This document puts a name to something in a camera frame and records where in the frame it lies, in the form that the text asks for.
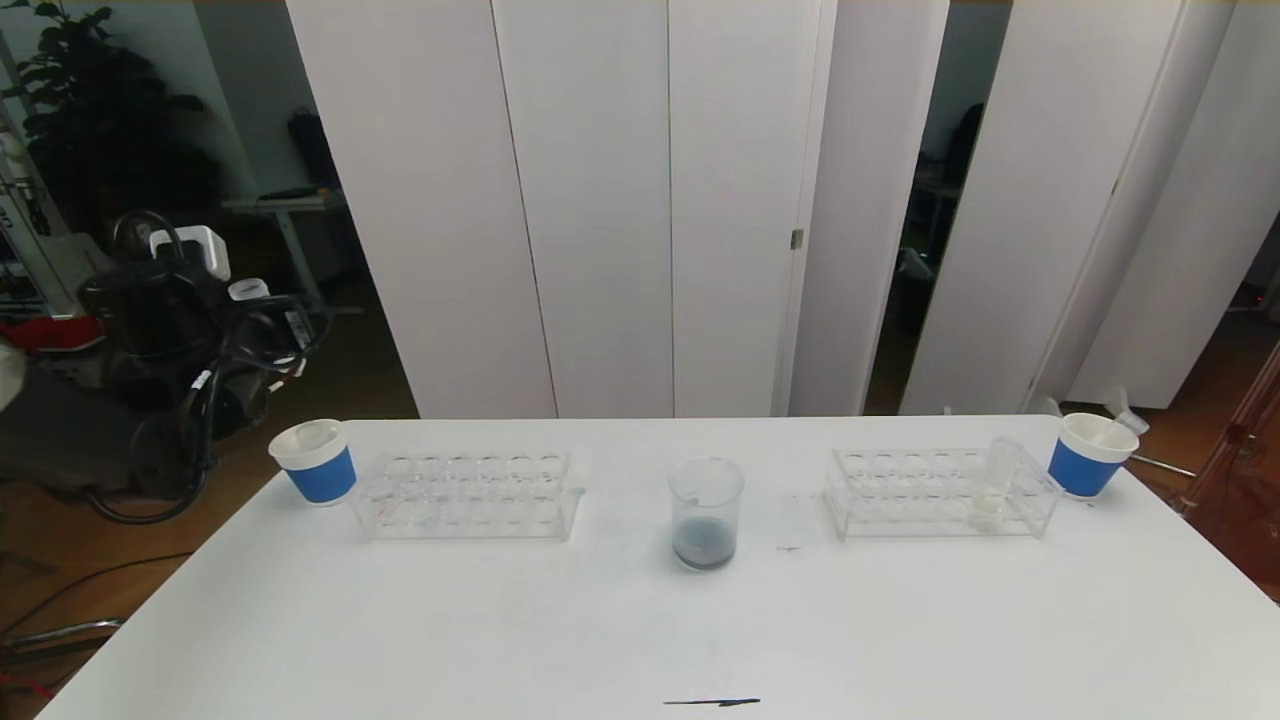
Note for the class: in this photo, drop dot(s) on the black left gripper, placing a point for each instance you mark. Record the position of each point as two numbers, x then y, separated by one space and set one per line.
296 331

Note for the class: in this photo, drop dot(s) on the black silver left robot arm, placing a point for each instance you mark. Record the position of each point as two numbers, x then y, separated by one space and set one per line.
100 400

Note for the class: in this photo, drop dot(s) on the clear acrylic test tube rack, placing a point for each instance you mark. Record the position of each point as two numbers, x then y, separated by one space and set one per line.
920 495
470 500

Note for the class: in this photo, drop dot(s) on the clear glass beaker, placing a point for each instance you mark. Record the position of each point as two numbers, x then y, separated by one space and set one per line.
706 530

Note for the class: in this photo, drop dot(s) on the white pigment test tube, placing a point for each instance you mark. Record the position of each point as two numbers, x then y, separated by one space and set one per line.
990 505

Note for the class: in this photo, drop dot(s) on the white standing desk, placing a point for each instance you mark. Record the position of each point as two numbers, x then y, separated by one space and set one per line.
290 203

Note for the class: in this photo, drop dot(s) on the black bag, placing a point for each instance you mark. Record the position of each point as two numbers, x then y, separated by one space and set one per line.
312 150

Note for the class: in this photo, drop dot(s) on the blue white paper cup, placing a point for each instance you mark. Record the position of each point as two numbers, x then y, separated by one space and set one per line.
320 475
1085 468

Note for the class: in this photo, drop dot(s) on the brown cardboard box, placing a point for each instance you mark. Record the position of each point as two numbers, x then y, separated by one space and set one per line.
125 232

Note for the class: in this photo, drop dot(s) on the white folding partition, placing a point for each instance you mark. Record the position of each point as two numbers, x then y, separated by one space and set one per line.
1050 200
600 200

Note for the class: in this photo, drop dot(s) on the white machine with slanted panel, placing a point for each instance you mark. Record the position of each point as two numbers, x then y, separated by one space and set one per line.
50 250

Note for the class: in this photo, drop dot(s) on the dark green potted plant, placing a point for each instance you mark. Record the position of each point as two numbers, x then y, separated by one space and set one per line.
100 130

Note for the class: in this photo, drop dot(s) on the metal floor bar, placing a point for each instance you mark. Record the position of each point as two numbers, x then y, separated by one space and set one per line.
70 632

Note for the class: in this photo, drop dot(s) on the black tape strip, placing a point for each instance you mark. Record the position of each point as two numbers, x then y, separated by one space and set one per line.
715 701

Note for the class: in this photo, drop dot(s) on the white partition foot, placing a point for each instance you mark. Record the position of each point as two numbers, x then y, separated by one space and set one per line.
1045 405

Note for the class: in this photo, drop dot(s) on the brown metal stand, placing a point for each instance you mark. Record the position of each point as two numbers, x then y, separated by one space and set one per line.
1245 440

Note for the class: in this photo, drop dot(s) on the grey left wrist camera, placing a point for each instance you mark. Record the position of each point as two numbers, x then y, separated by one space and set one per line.
195 250

